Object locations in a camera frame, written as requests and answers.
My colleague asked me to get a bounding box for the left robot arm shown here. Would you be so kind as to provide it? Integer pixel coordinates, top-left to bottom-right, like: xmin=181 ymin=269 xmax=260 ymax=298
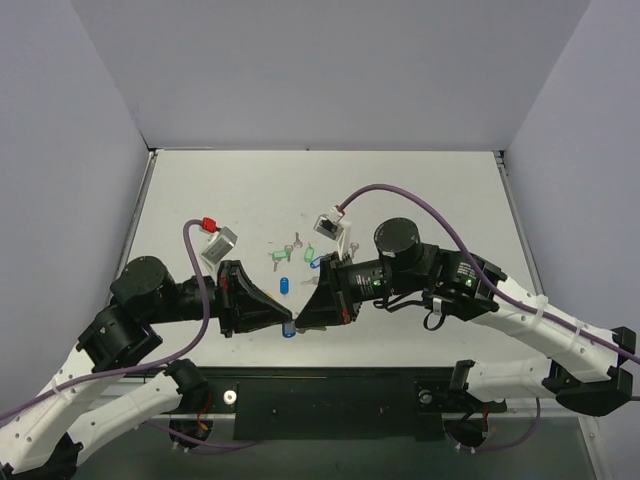
xmin=1 ymin=256 xmax=292 ymax=479

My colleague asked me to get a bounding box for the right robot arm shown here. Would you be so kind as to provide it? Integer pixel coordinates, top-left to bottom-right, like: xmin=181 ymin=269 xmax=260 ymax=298
xmin=294 ymin=217 xmax=636 ymax=417

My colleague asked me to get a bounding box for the dark blue key tag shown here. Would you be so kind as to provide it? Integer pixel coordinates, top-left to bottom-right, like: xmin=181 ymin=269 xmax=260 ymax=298
xmin=279 ymin=277 xmax=290 ymax=295

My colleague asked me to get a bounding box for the green key tag with key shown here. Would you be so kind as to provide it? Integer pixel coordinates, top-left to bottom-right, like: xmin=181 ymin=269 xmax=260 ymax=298
xmin=270 ymin=244 xmax=295 ymax=272

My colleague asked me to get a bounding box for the small green key tag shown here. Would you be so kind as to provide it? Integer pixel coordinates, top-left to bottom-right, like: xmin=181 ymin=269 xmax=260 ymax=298
xmin=303 ymin=243 xmax=315 ymax=263

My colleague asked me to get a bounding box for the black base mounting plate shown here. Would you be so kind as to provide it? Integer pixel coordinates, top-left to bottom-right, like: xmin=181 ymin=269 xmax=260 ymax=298
xmin=176 ymin=367 xmax=507 ymax=441

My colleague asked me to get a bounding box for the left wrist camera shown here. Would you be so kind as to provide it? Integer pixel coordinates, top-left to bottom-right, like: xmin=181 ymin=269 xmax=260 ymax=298
xmin=200 ymin=227 xmax=237 ymax=265

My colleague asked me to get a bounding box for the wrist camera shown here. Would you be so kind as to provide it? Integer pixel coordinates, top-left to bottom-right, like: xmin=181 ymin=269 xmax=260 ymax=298
xmin=314 ymin=214 xmax=351 ymax=240
xmin=200 ymin=227 xmax=237 ymax=265

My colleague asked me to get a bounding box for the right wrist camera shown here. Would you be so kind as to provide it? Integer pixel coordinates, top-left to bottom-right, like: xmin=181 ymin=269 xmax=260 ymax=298
xmin=314 ymin=214 xmax=351 ymax=240

